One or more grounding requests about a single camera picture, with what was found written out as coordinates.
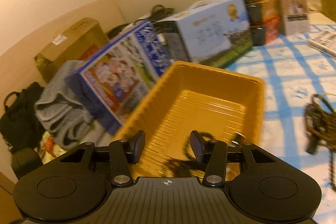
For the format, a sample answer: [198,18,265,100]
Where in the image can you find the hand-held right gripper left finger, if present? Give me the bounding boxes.
[56,130,146,187]

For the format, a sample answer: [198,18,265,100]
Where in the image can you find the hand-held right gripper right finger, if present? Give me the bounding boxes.
[189,130,277,187]

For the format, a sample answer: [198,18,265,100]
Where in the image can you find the dark brown bead bracelet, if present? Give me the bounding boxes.
[164,131,216,177]

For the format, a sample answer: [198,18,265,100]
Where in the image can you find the yellow plastic tray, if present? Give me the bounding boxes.
[114,61,265,180]

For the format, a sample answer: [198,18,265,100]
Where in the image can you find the plastic wrapped package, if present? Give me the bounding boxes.
[79,119,121,151]

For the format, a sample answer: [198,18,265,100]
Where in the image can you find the blue cartoon milk carton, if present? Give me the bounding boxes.
[64,20,171,135]

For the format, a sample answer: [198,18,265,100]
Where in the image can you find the grey towel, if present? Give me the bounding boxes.
[34,60,92,149]

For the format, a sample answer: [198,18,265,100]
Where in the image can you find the blue checked sheet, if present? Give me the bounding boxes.
[226,13,336,214]

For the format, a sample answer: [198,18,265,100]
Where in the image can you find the light blue cow milk carton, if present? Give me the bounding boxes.
[155,0,254,68]

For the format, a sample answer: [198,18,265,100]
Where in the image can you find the black bag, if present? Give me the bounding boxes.
[0,82,46,153]

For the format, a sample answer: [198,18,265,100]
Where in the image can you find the taped brown cardboard box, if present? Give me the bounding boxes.
[34,17,108,84]

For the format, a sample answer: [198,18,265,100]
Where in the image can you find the red instant noodle bowl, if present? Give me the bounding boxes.
[251,18,280,46]

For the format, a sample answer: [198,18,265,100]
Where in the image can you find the orange instant noodle bowl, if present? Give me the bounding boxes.
[247,0,279,25]

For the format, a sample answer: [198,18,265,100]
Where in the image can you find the small white photo box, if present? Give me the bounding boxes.
[272,0,311,36]

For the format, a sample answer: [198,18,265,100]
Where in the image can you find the white and maroon book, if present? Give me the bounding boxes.
[307,31,336,59]

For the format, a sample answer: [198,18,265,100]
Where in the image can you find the black band bracelet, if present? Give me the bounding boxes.
[306,135,319,154]

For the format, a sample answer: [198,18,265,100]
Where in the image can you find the small-bead brown necklace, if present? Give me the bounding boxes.
[304,93,336,190]

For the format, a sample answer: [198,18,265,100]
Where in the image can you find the black cables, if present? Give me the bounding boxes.
[148,5,176,22]

